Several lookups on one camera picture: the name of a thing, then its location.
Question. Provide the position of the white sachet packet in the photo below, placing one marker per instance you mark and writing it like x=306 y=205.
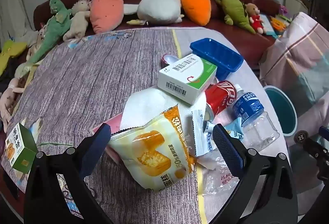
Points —
x=199 y=134

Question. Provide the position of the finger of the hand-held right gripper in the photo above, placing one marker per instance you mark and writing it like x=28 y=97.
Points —
x=324 y=132
x=317 y=154

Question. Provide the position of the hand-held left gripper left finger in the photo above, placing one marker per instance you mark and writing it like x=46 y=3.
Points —
x=99 y=141

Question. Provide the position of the clear bottle blue label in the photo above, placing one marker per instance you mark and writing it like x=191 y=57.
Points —
x=250 y=108

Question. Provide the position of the pink carrot plush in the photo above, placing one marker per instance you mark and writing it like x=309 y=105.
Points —
x=102 y=10

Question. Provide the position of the white paper tissue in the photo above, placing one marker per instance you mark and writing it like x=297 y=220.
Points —
x=146 y=103

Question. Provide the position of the pink plaid blanket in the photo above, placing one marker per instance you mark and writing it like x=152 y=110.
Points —
x=303 y=59

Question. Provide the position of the teal trash bin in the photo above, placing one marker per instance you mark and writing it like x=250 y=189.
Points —
x=277 y=108

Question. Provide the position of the yellow plush toy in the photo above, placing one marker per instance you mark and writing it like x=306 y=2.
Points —
x=11 y=50

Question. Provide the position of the pale pink plush toy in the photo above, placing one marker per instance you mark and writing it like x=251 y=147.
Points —
x=5 y=103

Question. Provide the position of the white green medicine box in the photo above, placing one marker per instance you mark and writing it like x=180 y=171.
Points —
x=185 y=77

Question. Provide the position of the red soda can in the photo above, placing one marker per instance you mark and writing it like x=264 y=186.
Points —
x=221 y=98

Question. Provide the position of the blue plastic tray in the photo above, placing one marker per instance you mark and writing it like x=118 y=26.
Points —
x=218 y=57

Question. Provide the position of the teal green dinosaur plush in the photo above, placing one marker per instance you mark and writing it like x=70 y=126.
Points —
x=55 y=23

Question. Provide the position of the brown teddy bear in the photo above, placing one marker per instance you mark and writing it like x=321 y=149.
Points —
x=255 y=19

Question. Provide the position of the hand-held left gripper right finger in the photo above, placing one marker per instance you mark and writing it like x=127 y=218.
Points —
x=227 y=148

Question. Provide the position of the clear plastic bag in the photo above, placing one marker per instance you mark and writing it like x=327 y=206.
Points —
x=216 y=177

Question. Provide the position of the light blue wrapper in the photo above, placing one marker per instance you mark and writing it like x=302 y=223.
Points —
x=235 y=131

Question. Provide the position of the beige doll plush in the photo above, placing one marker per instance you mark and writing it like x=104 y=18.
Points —
x=77 y=22

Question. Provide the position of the small green cardboard box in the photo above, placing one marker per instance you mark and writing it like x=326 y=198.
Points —
x=24 y=159

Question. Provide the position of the yellow cake snack packet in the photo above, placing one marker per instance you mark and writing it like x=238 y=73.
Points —
x=151 y=152

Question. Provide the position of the orange sun toy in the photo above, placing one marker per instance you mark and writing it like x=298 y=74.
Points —
x=279 y=25

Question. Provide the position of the olive green crocodile plush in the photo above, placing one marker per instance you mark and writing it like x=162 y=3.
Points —
x=232 y=8

